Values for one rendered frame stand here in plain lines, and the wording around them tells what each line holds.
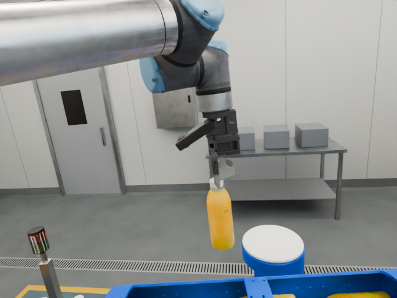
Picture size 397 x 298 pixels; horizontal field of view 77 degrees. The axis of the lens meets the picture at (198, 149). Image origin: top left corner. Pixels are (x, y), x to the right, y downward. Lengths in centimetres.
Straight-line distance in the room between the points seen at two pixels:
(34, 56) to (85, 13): 8
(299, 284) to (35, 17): 95
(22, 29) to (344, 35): 391
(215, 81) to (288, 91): 329
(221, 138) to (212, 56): 20
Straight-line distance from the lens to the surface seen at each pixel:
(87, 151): 466
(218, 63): 61
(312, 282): 100
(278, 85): 385
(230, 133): 66
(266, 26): 388
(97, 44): 37
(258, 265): 124
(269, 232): 137
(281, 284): 98
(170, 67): 52
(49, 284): 143
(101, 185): 476
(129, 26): 39
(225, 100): 63
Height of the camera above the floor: 180
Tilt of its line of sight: 15 degrees down
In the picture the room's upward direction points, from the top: 6 degrees counter-clockwise
